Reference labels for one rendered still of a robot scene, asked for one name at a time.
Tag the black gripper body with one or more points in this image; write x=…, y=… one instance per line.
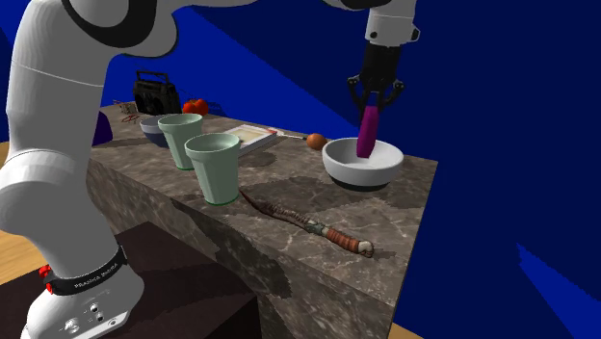
x=381, y=61

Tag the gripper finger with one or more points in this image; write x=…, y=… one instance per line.
x=357, y=91
x=392, y=94

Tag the purple eggplant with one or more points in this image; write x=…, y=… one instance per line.
x=367, y=134

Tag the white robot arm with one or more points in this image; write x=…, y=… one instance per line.
x=56, y=155

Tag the orange fruit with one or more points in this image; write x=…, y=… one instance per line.
x=317, y=141

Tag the thin grey pen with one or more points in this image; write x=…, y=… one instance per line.
x=293, y=136

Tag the white book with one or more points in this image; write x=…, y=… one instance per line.
x=253, y=136

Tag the red tomato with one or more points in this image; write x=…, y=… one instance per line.
x=196, y=107

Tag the pale green cup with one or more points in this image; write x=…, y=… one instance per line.
x=215, y=169
x=180, y=138

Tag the black radio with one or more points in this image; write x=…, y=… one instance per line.
x=155, y=96

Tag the blue and white bowl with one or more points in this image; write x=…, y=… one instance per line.
x=152, y=131

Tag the red scissors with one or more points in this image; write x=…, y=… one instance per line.
x=131, y=118

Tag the purple round object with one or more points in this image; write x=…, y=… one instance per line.
x=101, y=131

